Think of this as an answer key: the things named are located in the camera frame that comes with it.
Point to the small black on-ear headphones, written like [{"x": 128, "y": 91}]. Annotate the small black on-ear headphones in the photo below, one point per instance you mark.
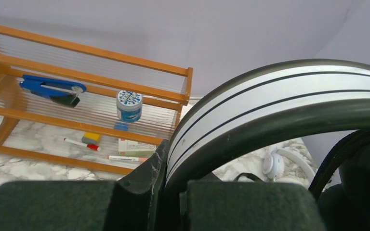
[{"x": 249, "y": 176}]

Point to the blue lidded jar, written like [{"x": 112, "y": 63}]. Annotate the blue lidded jar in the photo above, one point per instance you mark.
[{"x": 129, "y": 106}]

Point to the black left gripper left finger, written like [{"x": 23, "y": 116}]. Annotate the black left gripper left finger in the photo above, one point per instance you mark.
[{"x": 128, "y": 204}]

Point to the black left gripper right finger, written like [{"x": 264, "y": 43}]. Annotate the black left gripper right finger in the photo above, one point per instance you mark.
[{"x": 210, "y": 204}]

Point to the orange tipped white marker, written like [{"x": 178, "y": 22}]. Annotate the orange tipped white marker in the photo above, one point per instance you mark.
[{"x": 126, "y": 158}]

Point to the white over-ear headphones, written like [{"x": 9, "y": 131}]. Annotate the white over-ear headphones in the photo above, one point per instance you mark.
[{"x": 274, "y": 167}]

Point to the wooden orange shelf rack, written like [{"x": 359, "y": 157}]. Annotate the wooden orange shelf rack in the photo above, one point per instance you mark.
[{"x": 34, "y": 127}]

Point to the small white red box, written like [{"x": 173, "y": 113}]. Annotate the small white red box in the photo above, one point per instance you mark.
[{"x": 135, "y": 149}]

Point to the red white marker pen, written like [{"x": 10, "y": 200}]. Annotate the red white marker pen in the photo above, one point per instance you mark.
[{"x": 93, "y": 147}]

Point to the yellow grey small object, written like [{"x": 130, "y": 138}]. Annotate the yellow grey small object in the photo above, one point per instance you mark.
[{"x": 91, "y": 138}]

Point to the blue black hand tool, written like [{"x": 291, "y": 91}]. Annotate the blue black hand tool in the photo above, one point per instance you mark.
[{"x": 59, "y": 91}]

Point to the white black gaming headset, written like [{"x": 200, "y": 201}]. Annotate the white black gaming headset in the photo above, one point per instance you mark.
[{"x": 275, "y": 103}]

